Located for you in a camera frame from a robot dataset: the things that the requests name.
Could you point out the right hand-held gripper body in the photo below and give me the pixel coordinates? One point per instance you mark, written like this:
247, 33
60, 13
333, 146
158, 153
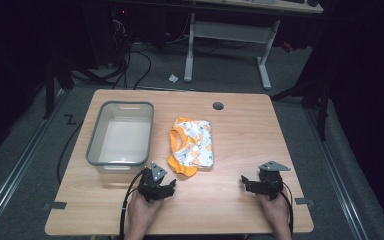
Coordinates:
271, 181

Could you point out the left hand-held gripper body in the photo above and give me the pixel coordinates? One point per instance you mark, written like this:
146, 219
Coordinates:
151, 181

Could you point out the orange and white garment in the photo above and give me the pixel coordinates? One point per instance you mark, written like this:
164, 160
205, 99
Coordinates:
193, 145

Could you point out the white bin with grey rim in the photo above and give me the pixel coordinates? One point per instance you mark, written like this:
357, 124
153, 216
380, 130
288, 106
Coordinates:
123, 136

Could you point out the person's right hand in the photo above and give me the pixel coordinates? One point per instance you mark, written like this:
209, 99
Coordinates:
275, 210

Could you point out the person's left hand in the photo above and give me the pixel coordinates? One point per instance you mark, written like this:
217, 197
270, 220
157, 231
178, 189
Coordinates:
142, 211

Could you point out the grey tape piece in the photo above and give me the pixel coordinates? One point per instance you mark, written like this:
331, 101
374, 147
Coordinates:
305, 201
55, 205

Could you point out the black metal stand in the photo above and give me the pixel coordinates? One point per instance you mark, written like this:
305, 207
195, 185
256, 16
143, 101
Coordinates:
58, 76
316, 96

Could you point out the white paper scrap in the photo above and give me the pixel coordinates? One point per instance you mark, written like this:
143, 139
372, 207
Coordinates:
173, 78

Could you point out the white-framed wooden desk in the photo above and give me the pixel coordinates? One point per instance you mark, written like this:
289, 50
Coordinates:
228, 31

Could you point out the metal floor rail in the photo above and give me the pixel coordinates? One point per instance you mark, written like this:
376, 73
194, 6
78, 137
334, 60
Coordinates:
20, 166
336, 173

